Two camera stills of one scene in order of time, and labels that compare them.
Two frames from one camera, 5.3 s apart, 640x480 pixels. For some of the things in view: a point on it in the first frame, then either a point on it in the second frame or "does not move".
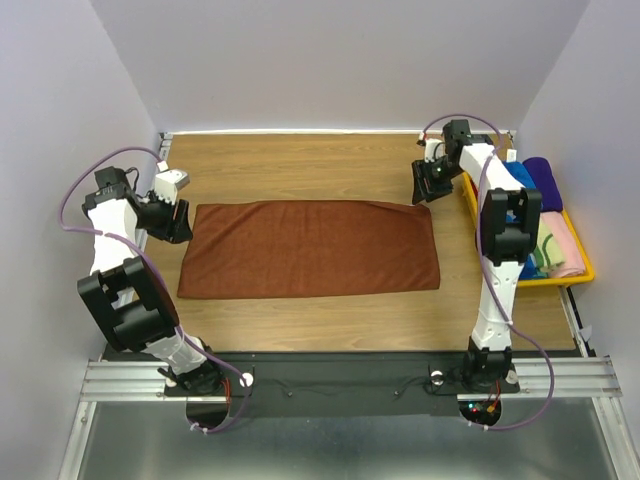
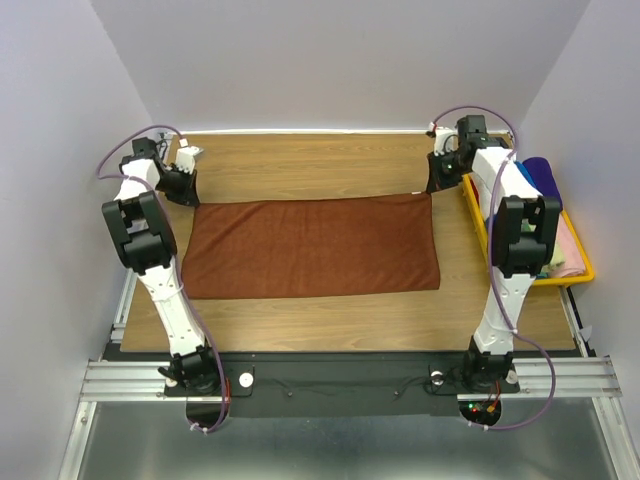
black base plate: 349,384 does not move
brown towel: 307,247 does not move
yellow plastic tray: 587,276 does not move
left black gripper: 175,234 → 188,195
